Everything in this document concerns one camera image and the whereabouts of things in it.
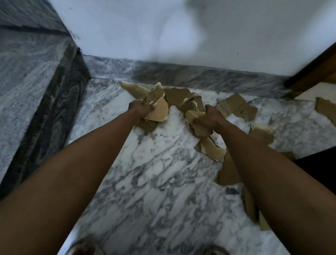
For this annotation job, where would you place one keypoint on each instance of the large torn cardboard scrap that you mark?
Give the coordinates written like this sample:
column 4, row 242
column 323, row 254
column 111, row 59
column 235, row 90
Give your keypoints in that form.
column 158, row 109

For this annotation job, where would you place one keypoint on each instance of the person's left forearm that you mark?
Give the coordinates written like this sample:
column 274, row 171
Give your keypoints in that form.
column 65, row 178

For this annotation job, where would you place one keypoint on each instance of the person's left fingers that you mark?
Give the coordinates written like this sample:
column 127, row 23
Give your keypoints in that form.
column 148, row 107

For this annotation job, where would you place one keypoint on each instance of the person's left hand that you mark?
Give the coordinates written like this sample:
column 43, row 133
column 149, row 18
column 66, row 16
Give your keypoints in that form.
column 137, row 109

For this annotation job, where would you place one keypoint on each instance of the person's shoe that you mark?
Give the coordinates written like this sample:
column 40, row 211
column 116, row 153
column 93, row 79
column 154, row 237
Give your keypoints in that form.
column 216, row 251
column 81, row 248

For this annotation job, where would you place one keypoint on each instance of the person's right fingers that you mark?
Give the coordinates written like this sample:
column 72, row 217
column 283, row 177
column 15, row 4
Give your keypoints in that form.
column 199, row 120

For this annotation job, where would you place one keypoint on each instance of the person's left shoe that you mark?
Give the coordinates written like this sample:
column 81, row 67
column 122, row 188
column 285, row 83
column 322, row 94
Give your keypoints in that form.
column 81, row 248

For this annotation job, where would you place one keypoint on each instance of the grey marble step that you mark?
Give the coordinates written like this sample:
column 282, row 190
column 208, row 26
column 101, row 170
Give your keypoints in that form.
column 28, row 86

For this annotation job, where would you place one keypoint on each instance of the person's right forearm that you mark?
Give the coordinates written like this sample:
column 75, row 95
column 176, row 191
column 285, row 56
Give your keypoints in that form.
column 275, row 189

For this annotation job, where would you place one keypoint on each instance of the pile of torn cardboard pieces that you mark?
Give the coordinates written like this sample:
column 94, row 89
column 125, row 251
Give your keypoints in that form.
column 236, row 103

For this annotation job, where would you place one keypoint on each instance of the person's right hand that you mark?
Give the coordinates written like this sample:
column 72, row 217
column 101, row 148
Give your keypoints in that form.
column 212, row 118

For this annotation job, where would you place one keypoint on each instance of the brown wooden door frame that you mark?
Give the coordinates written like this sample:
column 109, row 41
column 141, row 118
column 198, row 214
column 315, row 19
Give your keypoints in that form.
column 312, row 71

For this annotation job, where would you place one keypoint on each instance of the person's right shoe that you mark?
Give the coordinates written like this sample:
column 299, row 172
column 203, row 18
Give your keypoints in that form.
column 216, row 251

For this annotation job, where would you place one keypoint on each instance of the person's black shorts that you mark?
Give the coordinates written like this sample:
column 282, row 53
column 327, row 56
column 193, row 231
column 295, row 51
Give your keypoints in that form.
column 320, row 168

